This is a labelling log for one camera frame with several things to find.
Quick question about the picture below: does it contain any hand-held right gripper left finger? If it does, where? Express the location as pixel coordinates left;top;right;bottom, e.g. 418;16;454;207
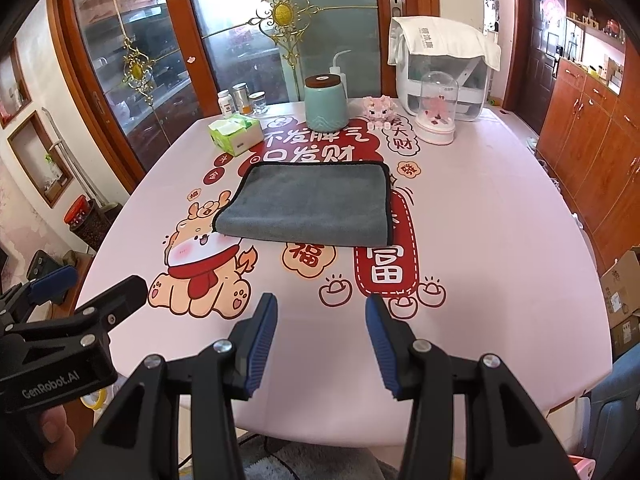
75;293;279;480

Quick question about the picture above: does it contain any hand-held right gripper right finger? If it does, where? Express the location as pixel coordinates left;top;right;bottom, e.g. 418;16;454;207
364;295;566;480

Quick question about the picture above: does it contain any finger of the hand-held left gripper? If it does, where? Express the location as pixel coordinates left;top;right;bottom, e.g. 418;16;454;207
0;265;79;327
50;274;149;334

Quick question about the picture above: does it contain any grey towel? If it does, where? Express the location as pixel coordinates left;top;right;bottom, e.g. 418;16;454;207
212;160;394;249

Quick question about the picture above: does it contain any person's left hand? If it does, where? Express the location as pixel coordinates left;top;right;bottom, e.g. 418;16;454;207
40;400;90;447

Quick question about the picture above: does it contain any yellow tape roll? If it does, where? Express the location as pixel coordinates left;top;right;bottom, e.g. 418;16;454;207
80;386;109;412

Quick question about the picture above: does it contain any red lidded jar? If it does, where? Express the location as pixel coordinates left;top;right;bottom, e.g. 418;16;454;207
64;195;109;252

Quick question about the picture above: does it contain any pink printed tablecloth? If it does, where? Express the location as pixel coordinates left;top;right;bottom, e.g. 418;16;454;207
75;99;615;445

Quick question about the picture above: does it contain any green tissue box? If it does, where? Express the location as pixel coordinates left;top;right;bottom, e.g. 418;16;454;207
207;114;264;157

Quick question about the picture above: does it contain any glass dome ornament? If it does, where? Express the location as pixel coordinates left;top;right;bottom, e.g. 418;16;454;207
414;71;459;146

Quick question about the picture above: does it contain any amber glass jar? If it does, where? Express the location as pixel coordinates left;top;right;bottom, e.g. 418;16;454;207
232;82;252;116

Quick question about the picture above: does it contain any wooden glass sliding door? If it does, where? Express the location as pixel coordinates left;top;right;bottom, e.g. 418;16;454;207
180;0;401;111
52;0;221;196

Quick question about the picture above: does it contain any pink block toy figure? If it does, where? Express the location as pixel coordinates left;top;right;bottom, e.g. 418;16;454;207
363;95;399;129

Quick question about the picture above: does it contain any blue chair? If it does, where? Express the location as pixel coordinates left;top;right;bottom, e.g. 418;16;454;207
584;339;640;467

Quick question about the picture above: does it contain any cardboard box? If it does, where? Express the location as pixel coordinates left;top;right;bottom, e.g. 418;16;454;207
597;246;640;317
607;310;640;362

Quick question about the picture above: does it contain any teal ceramic jar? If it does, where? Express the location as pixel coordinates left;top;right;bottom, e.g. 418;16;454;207
304;74;349;132

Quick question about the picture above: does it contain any white squeeze bottle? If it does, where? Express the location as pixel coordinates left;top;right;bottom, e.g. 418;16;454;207
330;50;354;99

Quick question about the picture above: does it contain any white countertop appliance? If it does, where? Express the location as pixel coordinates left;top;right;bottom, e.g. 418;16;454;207
397;52;493;122

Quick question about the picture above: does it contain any white cloth cover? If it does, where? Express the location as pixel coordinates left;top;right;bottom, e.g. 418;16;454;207
387;16;502;72

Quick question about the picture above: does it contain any dark entrance door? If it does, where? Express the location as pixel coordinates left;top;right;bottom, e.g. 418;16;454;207
519;0;567;136

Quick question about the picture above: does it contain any wooden wall niche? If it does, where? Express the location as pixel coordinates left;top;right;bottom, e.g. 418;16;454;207
0;39;34;129
7;110;76;209

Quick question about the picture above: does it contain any wooden wall cabinet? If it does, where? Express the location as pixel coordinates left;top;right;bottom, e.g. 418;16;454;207
536;0;640;271

